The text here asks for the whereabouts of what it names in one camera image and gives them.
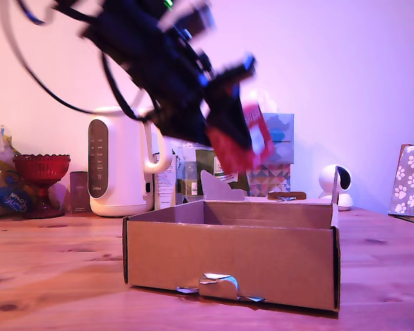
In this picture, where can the white tissue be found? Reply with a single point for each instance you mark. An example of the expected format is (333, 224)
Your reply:
(267, 100)

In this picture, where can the red coffee filter carton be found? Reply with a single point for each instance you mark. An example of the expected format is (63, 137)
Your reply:
(262, 138)

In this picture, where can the crinkled bag with blue print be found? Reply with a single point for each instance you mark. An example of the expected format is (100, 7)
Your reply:
(0, 179)

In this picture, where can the red glass footed bowl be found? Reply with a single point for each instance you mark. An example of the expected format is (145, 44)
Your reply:
(42, 169)

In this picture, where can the white carton with text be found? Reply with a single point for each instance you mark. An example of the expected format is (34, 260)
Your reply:
(165, 189)

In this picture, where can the white electric kettle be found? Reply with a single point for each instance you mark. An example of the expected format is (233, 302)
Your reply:
(124, 165)

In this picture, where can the small white round camera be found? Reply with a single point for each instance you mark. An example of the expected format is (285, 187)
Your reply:
(327, 181)

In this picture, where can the geometric pattern tissue box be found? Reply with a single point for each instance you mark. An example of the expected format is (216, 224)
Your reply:
(269, 179)

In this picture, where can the clear plastic bottle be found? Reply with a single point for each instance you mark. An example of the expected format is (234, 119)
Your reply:
(188, 172)

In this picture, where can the cloud print tissue box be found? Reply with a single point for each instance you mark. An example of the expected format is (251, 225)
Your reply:
(283, 138)

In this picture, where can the small dark brown box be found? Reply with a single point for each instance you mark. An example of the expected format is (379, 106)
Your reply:
(79, 193)

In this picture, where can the open brown cardboard box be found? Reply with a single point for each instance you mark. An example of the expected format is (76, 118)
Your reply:
(248, 262)

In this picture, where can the green pouch with white label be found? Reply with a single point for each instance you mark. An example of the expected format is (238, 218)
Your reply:
(205, 160)

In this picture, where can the grey paw print cloth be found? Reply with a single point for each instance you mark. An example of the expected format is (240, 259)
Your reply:
(412, 179)

